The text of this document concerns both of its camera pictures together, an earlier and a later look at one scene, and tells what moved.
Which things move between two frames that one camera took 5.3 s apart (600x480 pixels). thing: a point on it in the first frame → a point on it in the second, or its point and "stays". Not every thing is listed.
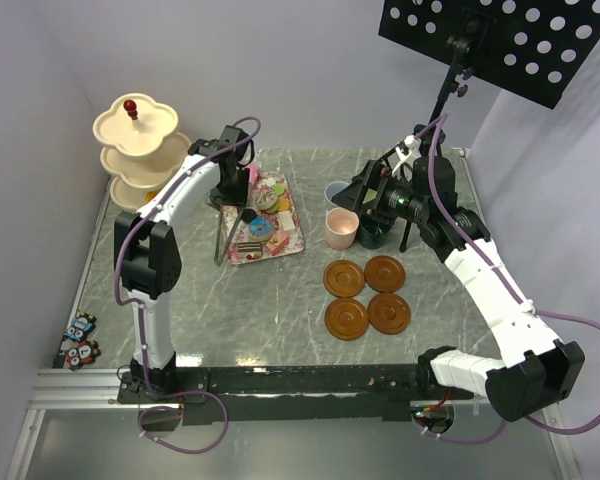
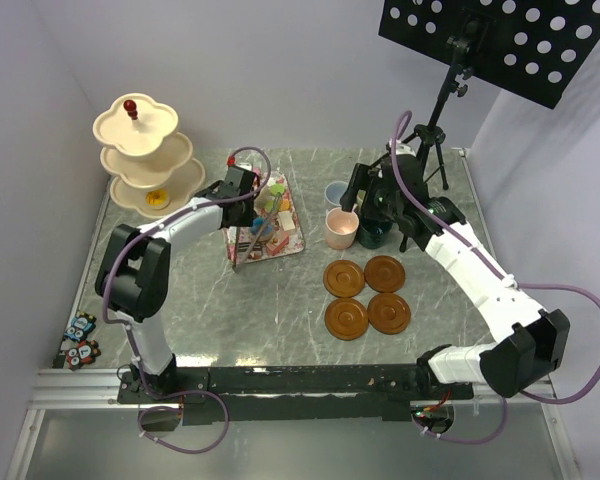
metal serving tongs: x=219 y=256 → x=239 y=261
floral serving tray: x=270 y=228 stays
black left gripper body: x=233 y=191 → x=247 y=215
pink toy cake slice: x=277 y=243 stays
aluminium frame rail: x=63 y=389 stays
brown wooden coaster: x=384 y=274 stays
